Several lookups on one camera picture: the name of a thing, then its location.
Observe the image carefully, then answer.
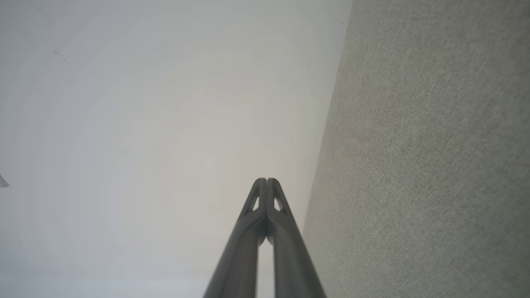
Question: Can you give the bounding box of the grey fabric sofa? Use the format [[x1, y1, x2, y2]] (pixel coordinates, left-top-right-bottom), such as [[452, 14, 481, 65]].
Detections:
[[302, 0, 530, 298]]

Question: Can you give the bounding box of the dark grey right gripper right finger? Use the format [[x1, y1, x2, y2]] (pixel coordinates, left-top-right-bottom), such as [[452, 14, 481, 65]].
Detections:
[[267, 178, 328, 298]]

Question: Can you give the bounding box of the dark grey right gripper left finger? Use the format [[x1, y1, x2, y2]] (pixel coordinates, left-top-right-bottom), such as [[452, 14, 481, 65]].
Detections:
[[203, 178, 267, 298]]

